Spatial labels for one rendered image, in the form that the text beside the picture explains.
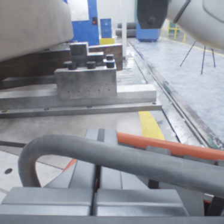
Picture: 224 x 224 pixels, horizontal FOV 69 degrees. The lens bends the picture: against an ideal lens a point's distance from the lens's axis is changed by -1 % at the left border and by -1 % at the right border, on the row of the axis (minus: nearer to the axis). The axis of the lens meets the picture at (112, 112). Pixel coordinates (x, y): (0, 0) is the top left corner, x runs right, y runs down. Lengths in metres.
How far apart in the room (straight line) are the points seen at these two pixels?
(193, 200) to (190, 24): 0.39
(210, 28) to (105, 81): 0.86
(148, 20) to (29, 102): 1.26
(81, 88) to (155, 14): 0.94
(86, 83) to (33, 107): 0.52
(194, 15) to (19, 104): 1.37
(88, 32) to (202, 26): 4.97
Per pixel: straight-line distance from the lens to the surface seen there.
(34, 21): 0.96
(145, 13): 0.39
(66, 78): 1.23
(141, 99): 1.37
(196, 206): 0.20
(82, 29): 5.38
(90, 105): 1.37
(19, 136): 1.27
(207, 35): 0.48
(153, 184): 0.17
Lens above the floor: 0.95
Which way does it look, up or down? 28 degrees down
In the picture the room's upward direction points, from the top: 3 degrees counter-clockwise
